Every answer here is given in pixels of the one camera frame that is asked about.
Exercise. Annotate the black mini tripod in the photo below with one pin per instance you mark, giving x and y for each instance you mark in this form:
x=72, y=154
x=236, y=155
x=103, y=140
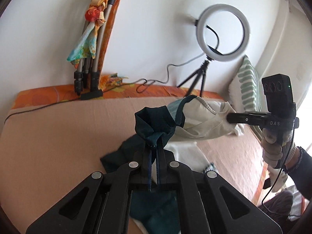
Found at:
x=205, y=64

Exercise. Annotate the person's right forearm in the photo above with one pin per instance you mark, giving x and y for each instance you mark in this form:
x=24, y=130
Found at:
x=302, y=165

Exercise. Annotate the green striped white cushion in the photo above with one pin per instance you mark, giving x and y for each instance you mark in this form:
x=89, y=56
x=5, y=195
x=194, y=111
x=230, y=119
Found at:
x=248, y=87

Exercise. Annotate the cream and green printed t-shirt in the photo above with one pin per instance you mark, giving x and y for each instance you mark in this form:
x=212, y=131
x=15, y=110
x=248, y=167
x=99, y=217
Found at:
x=151, y=121

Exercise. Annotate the folded silver tripod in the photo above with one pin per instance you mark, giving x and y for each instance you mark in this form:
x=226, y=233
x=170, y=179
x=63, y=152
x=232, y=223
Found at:
x=95, y=61

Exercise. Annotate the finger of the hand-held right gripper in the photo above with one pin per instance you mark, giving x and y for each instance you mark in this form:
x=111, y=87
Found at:
x=246, y=118

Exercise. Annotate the orange floral cloth scrap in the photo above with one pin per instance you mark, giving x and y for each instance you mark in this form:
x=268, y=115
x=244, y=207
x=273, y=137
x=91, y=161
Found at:
x=109, y=80

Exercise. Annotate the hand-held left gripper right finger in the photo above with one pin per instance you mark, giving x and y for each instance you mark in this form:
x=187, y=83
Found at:
x=159, y=173

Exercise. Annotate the person's leg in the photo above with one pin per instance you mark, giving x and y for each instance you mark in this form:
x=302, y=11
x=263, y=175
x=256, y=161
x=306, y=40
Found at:
x=277, y=204

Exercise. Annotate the white folded garment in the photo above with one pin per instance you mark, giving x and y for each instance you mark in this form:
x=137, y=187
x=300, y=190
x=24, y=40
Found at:
x=240, y=130

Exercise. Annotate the person's right hand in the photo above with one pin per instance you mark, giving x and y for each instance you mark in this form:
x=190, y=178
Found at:
x=270, y=148

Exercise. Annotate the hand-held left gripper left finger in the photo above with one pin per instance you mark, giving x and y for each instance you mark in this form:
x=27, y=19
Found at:
x=149, y=170

